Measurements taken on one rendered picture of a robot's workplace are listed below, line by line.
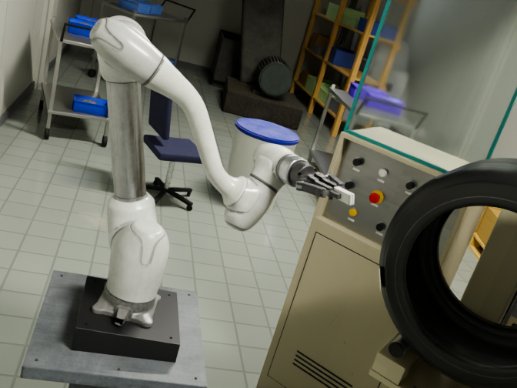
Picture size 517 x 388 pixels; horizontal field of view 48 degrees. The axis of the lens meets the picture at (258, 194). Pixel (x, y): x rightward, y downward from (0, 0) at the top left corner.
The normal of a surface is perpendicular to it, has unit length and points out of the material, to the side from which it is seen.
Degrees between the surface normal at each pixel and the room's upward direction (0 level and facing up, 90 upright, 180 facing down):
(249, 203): 76
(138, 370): 0
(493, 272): 90
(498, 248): 90
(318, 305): 90
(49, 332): 0
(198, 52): 90
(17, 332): 0
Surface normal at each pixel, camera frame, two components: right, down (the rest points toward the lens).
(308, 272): -0.55, 0.15
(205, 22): 0.15, 0.39
